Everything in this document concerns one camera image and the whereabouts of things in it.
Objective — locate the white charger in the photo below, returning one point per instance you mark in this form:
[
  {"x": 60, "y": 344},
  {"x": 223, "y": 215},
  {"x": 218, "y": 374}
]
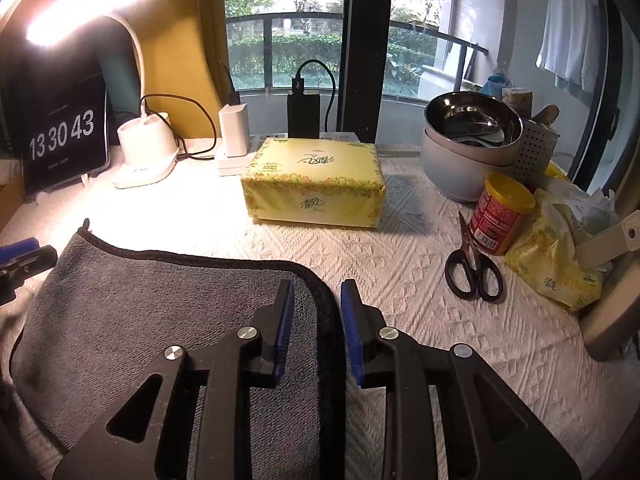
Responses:
[{"x": 234, "y": 128}]

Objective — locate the white bowl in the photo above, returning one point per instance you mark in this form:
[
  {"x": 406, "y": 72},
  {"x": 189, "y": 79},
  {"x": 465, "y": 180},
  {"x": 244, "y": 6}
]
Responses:
[{"x": 457, "y": 177}]

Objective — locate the yellow curtain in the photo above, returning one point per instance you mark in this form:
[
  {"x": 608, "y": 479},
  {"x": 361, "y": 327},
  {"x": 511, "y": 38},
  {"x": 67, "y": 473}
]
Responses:
[{"x": 184, "y": 45}]

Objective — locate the white hanging shirt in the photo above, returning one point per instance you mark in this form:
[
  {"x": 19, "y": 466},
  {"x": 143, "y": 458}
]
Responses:
[{"x": 570, "y": 45}]

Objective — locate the black scissors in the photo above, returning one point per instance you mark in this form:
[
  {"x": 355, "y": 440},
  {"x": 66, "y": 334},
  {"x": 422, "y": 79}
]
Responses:
[{"x": 482, "y": 275}]

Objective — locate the white perforated basket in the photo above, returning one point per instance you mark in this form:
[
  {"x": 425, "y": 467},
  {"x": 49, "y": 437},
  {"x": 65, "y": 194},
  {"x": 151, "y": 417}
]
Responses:
[{"x": 536, "y": 148}]

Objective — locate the red yellow can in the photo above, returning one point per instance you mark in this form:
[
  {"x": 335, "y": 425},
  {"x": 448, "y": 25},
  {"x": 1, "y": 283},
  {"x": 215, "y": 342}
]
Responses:
[{"x": 503, "y": 206}]

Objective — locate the steel thermos bottle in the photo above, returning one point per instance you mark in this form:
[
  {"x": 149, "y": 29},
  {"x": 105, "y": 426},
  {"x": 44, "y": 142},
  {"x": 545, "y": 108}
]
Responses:
[{"x": 614, "y": 319}]

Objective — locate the yellow tissue pack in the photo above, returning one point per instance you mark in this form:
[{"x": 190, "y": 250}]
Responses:
[{"x": 544, "y": 256}]

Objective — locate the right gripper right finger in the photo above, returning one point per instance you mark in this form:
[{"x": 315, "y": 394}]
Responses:
[{"x": 489, "y": 432}]

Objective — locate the black tablet clock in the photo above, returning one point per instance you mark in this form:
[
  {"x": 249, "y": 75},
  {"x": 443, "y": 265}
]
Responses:
[{"x": 65, "y": 137}]

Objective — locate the stainless steel bowl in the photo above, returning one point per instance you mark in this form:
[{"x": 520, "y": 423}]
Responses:
[{"x": 475, "y": 126}]

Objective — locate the white desk lamp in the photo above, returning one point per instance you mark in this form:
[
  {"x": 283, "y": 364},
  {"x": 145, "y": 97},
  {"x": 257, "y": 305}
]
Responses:
[{"x": 148, "y": 145}]

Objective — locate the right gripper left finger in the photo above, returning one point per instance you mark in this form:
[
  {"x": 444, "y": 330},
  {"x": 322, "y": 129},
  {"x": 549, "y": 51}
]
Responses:
[{"x": 187, "y": 414}]

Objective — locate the purple and grey towel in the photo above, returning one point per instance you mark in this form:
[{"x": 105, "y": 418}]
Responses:
[{"x": 103, "y": 313}]

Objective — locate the white textured tablecloth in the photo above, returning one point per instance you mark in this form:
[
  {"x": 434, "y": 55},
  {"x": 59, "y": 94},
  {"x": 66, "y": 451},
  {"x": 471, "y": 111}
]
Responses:
[{"x": 534, "y": 344}]

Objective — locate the yellow tissue box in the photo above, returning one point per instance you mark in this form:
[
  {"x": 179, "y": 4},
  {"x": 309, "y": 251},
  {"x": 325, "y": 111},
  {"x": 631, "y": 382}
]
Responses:
[{"x": 327, "y": 182}]

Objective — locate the black power bank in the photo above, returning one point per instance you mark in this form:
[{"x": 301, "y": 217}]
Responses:
[{"x": 303, "y": 115}]

